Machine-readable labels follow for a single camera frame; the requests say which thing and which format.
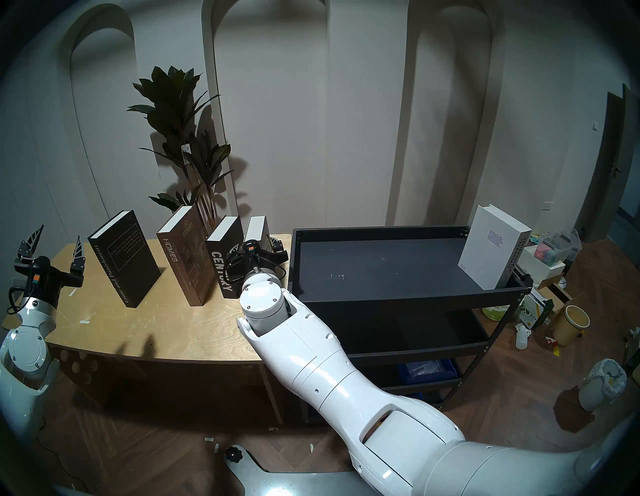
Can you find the brown Homes book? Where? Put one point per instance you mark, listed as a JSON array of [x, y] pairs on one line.
[[190, 260]]

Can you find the grey ianra book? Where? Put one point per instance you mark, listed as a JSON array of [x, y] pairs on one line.
[[257, 227]]

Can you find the black Crime and Punishment book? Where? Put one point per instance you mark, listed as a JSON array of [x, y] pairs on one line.
[[125, 260]]

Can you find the brown cardboard box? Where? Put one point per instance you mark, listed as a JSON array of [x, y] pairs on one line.
[[555, 295]]

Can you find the dark blue flat bin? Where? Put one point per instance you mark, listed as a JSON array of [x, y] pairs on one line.
[[417, 398]]

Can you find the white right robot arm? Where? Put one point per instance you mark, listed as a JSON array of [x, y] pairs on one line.
[[325, 360]]

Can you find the grey metal robot base plate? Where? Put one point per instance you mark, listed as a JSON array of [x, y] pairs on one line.
[[280, 482]]

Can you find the white Design Hotels Yearbook book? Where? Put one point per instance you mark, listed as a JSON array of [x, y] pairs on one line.
[[487, 245]]

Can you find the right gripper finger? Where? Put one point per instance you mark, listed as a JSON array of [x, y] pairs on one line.
[[235, 250], [276, 245]]

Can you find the white plastic bottle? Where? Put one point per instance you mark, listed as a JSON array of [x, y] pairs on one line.
[[521, 339]]

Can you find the green white carton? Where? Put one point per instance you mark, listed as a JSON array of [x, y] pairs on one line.
[[532, 307]]

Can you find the clear plastic storage box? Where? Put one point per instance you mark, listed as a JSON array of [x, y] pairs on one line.
[[557, 247]]

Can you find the black Century book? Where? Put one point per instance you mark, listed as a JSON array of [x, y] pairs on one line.
[[220, 272]]

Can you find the blue bin with plastic bag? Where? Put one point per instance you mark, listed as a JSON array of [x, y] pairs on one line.
[[427, 371]]

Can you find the black metal shelf cart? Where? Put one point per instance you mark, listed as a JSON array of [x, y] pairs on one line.
[[380, 265]]

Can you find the light wooden table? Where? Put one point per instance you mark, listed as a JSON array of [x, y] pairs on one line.
[[190, 325]]

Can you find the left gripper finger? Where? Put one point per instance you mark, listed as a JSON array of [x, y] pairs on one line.
[[78, 256], [31, 242]]

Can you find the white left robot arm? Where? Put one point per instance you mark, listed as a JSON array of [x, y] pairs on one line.
[[27, 360]]

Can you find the dark brown door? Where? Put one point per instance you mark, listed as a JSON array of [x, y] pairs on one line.
[[602, 165]]

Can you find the tall green leafy plant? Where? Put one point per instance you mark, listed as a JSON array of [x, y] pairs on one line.
[[167, 105]]

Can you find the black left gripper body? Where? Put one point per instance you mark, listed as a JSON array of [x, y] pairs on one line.
[[45, 280]]

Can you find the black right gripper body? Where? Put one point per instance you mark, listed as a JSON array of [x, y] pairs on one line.
[[250, 260]]

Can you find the white trash bag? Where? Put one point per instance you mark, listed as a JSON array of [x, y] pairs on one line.
[[602, 385]]

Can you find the black star knob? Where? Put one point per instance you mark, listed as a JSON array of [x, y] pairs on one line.
[[233, 454]]

